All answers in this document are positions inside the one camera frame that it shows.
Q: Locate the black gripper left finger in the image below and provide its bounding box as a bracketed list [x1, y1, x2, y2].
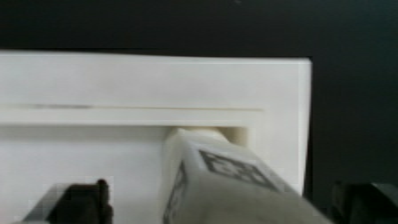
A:
[23, 179, 114, 224]

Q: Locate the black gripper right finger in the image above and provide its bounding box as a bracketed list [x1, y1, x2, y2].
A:
[331, 182, 398, 224]

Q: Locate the white square tabletop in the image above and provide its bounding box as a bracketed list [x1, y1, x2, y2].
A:
[0, 109, 308, 224]

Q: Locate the white obstacle fence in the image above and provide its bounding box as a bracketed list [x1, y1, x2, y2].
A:
[0, 50, 311, 124]

